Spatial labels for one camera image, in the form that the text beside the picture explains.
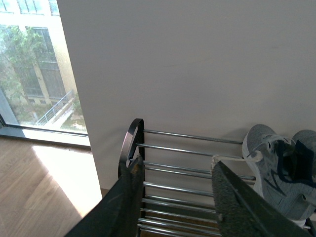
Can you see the grey sneaker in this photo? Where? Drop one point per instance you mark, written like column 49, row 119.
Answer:
column 308, row 138
column 285, row 172

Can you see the black metal shoe rack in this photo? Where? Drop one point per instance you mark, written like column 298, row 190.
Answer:
column 178, row 199

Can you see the window with dark frame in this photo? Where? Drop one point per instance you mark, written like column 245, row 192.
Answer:
column 39, row 99

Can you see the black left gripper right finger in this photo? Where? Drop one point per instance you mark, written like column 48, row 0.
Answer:
column 241, row 212

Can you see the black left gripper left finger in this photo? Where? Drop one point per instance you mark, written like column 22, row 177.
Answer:
column 116, row 215

